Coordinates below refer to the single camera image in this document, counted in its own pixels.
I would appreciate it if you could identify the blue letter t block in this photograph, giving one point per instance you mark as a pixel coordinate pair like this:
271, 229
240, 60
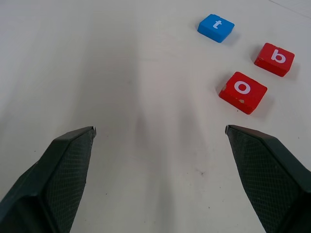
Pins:
210, 30

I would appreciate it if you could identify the red letter b block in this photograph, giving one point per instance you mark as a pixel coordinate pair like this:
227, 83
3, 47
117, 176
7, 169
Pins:
267, 61

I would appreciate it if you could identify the red letter o block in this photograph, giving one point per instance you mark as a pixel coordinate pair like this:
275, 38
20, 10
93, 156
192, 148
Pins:
252, 95

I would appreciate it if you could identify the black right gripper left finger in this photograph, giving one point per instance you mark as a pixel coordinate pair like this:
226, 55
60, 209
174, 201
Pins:
48, 184

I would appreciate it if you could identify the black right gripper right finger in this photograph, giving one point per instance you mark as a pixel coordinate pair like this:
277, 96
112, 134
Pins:
269, 179

